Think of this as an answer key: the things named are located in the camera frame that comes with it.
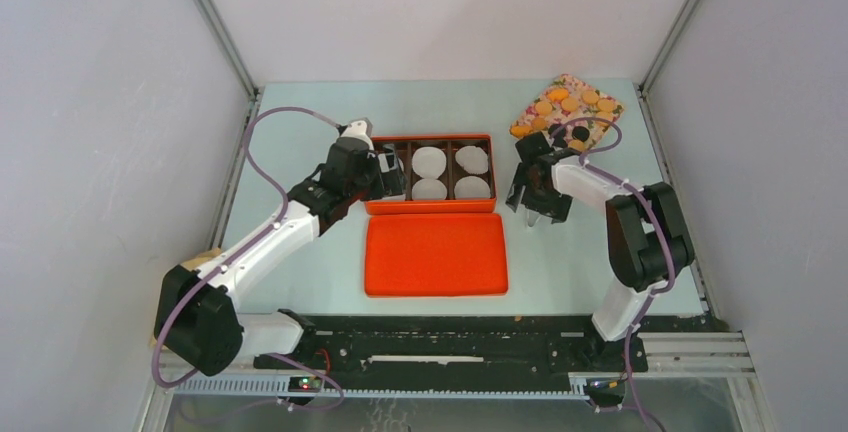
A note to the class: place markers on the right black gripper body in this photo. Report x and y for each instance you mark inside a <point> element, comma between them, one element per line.
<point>538,200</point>

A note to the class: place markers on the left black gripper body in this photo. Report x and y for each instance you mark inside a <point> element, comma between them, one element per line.
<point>371,186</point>

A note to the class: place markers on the metal tongs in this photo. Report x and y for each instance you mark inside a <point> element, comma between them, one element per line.
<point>532,218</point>

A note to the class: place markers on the black sandwich cookie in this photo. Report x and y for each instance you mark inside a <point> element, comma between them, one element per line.
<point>581,133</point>
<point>557,135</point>

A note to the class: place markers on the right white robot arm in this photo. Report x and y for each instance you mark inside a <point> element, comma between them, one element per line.
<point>648,240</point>

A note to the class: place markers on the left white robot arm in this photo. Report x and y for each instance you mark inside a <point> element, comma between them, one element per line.
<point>198,316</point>

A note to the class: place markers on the white paper cup top-middle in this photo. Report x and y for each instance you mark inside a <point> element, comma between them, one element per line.
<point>429,162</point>

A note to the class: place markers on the white paper cup bottom-middle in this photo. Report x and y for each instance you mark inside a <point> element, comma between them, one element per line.
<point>428,189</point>

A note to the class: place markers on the orange cookie tin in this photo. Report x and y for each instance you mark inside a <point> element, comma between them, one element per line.
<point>443,174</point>

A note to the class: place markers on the white paper cup bottom-right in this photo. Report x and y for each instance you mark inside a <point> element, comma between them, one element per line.
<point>472,188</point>

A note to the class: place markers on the white paper cup top-right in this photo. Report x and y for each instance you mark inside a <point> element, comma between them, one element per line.
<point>473,160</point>

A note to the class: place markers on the orange tin lid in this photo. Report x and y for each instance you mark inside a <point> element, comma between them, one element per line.
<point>435,255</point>

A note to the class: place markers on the floral tray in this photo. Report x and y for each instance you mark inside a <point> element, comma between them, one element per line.
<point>584,116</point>

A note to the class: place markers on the yellow cloth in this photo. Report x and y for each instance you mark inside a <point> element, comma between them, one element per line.
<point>200,259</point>

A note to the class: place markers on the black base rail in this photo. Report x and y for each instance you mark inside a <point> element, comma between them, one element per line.
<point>463,354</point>

